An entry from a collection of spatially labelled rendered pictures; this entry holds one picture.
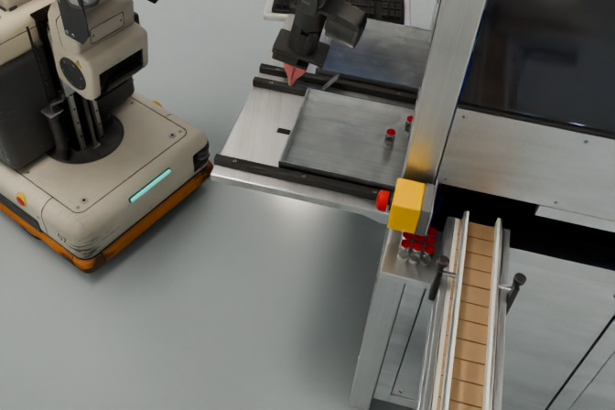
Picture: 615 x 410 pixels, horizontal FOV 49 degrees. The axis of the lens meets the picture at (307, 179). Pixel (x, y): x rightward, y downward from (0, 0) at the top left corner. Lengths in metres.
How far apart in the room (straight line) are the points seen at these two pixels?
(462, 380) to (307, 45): 0.65
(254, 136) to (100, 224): 0.84
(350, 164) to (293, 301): 0.91
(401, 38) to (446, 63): 0.77
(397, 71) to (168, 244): 1.12
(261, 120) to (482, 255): 0.61
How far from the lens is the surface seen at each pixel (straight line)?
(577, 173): 1.27
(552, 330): 1.65
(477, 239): 1.34
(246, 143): 1.52
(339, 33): 1.22
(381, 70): 1.76
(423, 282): 1.32
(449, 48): 1.10
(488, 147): 1.23
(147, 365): 2.21
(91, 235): 2.23
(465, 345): 1.20
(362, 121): 1.60
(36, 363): 2.29
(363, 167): 1.48
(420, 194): 1.25
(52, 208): 2.28
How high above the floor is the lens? 1.94
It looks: 47 degrees down
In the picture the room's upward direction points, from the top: 5 degrees clockwise
